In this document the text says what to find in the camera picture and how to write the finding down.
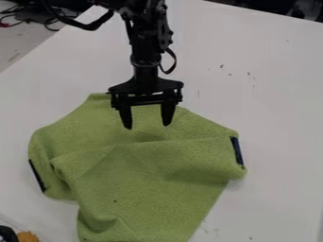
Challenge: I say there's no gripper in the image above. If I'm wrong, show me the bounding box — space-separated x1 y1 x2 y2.
106 64 186 130

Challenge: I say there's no green cloth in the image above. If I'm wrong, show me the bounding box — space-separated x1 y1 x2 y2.
26 92 249 242

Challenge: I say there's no yellow toy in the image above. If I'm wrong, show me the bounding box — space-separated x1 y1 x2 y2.
15 231 41 242

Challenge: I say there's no black toy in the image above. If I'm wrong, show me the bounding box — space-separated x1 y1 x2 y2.
0 225 20 242

